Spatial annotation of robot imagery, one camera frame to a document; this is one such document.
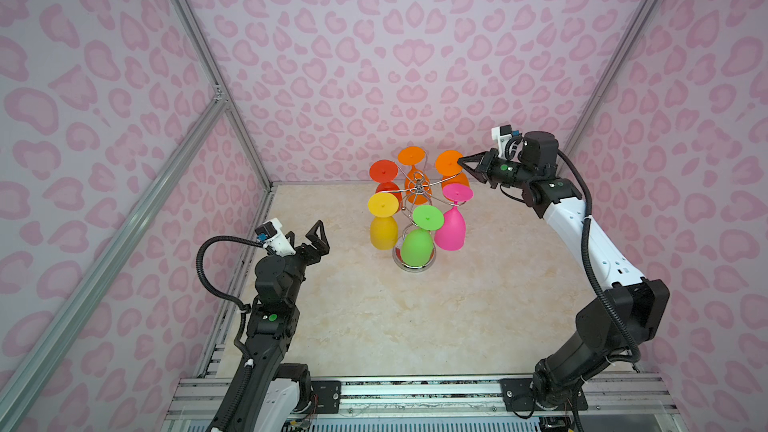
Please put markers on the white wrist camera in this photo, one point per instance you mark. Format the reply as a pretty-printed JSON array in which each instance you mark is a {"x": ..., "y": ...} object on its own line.
[
  {"x": 507, "y": 140},
  {"x": 271, "y": 237}
]

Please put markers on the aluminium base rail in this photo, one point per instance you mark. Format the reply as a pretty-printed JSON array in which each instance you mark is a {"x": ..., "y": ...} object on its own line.
[{"x": 611, "y": 401}]

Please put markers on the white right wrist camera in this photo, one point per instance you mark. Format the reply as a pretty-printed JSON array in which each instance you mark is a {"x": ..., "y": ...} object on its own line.
[{"x": 507, "y": 140}]

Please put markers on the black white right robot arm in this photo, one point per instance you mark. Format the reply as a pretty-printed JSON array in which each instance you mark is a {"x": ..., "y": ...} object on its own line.
[{"x": 627, "y": 308}]

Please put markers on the orange wine glass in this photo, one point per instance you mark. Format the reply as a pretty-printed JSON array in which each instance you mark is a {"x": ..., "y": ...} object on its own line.
[
  {"x": 417, "y": 188},
  {"x": 448, "y": 167}
]

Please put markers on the yellow wine glass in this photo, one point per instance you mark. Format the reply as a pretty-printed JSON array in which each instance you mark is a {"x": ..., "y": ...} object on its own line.
[{"x": 384, "y": 229}]

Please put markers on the green wine glass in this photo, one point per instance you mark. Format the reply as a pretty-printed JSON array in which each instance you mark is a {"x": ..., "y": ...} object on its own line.
[{"x": 418, "y": 246}]

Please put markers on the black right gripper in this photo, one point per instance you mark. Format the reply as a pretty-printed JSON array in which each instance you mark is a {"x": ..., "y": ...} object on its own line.
[{"x": 488, "y": 160}]

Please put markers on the red wine glass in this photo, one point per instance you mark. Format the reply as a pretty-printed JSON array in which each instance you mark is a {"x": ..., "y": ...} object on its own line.
[{"x": 384, "y": 172}]

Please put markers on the pink wine glass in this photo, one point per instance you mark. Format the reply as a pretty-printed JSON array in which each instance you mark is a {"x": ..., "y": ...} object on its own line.
[{"x": 451, "y": 236}]

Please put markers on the chrome wire wine glass rack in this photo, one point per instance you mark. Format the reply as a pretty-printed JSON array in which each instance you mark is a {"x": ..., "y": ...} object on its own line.
[{"x": 407, "y": 209}]

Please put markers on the orange wine glass back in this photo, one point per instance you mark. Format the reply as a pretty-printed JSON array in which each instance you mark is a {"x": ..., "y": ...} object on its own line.
[{"x": 417, "y": 188}]

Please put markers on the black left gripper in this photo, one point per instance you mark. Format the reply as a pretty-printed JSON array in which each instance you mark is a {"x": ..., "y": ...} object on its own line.
[{"x": 317, "y": 247}]

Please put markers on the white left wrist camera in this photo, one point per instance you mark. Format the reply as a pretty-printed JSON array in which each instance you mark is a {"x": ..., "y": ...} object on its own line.
[{"x": 271, "y": 237}]

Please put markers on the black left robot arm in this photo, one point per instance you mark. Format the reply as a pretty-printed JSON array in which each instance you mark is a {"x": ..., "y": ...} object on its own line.
[{"x": 263, "y": 392}]

